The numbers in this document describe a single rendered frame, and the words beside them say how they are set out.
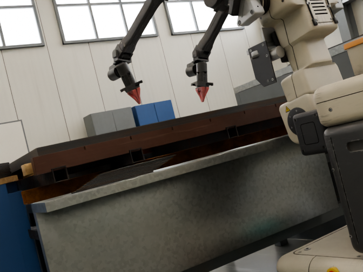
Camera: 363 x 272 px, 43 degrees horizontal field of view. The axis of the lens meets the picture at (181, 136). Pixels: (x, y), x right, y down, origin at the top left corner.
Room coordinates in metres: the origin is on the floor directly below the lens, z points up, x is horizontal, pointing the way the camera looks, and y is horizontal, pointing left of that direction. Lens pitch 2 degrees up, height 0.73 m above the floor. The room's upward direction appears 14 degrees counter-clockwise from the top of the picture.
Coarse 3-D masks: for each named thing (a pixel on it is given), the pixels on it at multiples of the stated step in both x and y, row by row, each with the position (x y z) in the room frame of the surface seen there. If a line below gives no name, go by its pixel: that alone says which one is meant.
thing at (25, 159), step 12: (228, 108) 2.00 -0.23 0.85; (240, 108) 2.03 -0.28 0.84; (252, 108) 2.07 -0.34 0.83; (168, 120) 1.85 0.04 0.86; (180, 120) 1.88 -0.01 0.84; (192, 120) 1.91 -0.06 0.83; (120, 132) 1.75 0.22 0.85; (132, 132) 1.77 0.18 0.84; (144, 132) 1.79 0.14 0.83; (60, 144) 1.63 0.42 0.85; (72, 144) 1.65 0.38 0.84; (84, 144) 1.67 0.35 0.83; (24, 156) 1.78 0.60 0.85; (36, 156) 1.61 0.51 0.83; (12, 168) 2.05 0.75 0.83
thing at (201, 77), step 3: (198, 72) 2.40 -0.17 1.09; (201, 72) 2.39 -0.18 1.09; (198, 75) 2.39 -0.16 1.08; (201, 75) 2.38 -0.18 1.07; (204, 75) 2.39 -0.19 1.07; (198, 78) 2.39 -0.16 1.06; (201, 78) 2.38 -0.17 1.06; (204, 78) 2.38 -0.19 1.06; (195, 81) 2.37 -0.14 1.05; (198, 81) 2.36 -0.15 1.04; (201, 81) 2.37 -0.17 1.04; (204, 81) 2.38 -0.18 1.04; (192, 84) 2.40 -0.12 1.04; (207, 84) 2.39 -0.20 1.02; (210, 84) 2.40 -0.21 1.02
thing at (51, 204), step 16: (272, 144) 1.78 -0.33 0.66; (192, 160) 1.77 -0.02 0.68; (208, 160) 1.63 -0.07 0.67; (224, 160) 1.66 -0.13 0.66; (144, 176) 1.51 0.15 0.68; (160, 176) 1.53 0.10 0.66; (80, 192) 1.41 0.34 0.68; (96, 192) 1.42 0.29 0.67; (112, 192) 1.45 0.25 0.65; (32, 208) 1.51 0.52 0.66; (48, 208) 1.35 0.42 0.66
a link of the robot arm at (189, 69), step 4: (192, 52) 2.40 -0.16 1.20; (196, 52) 2.38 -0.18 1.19; (192, 56) 2.40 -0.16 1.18; (196, 56) 2.38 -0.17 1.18; (196, 60) 2.40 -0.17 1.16; (200, 60) 2.41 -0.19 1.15; (204, 60) 2.41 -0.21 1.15; (208, 60) 2.43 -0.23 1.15; (188, 64) 2.47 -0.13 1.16; (192, 64) 2.44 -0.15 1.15; (188, 68) 2.46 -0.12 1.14; (192, 68) 2.43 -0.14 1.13; (188, 72) 2.46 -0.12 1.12; (192, 72) 2.44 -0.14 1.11; (188, 76) 2.48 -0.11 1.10; (192, 76) 2.47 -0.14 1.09
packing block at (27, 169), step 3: (24, 165) 1.60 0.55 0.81; (27, 165) 1.61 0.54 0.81; (30, 165) 1.61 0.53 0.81; (24, 168) 1.61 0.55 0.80; (27, 168) 1.60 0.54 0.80; (30, 168) 1.61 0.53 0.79; (24, 171) 1.62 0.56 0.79; (27, 171) 1.60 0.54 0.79; (30, 171) 1.61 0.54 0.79; (24, 174) 1.63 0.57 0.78; (27, 174) 1.60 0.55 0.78; (30, 174) 1.62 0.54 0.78
